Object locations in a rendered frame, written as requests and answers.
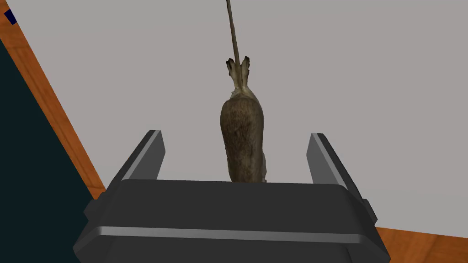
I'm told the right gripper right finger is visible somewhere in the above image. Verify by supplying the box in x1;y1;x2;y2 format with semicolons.
306;133;364;200

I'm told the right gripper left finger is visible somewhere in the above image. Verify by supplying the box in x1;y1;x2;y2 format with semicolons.
109;129;166;191

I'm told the brown furry mouse toy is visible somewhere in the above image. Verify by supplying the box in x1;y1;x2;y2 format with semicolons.
219;0;267;183

